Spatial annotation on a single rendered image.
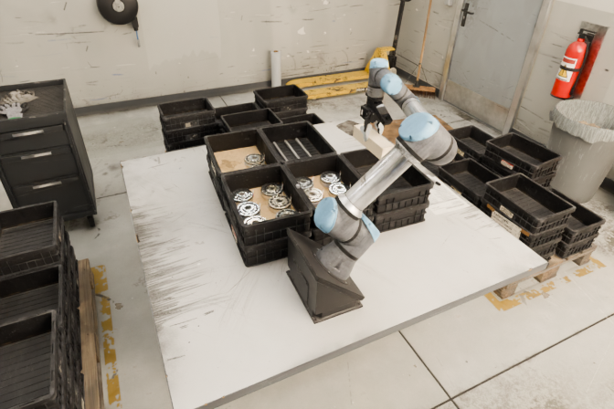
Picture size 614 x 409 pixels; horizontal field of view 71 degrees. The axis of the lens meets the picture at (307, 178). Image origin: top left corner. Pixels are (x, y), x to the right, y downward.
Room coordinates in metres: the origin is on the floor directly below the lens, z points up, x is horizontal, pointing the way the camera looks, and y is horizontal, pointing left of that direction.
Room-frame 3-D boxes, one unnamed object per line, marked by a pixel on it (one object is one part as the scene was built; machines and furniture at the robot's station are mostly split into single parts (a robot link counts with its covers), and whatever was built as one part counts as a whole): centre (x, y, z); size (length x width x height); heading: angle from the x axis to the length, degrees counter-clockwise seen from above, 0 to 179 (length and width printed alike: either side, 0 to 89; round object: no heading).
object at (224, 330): (1.73, 0.01, 0.35); 1.60 x 1.60 x 0.70; 26
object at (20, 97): (2.56, 1.87, 0.88); 0.29 x 0.22 x 0.03; 26
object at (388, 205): (1.74, -0.37, 0.87); 0.40 x 0.30 x 0.11; 23
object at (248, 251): (1.51, 0.18, 0.76); 0.40 x 0.30 x 0.12; 23
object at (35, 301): (1.25, 1.22, 0.31); 0.40 x 0.30 x 0.34; 26
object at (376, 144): (1.72, -0.29, 1.08); 0.24 x 0.06 x 0.06; 26
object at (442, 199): (1.87, -0.68, 0.70); 0.33 x 0.23 x 0.01; 26
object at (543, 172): (2.59, -1.47, 0.37); 0.42 x 0.34 x 0.46; 26
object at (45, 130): (2.48, 1.77, 0.45); 0.60 x 0.45 x 0.90; 26
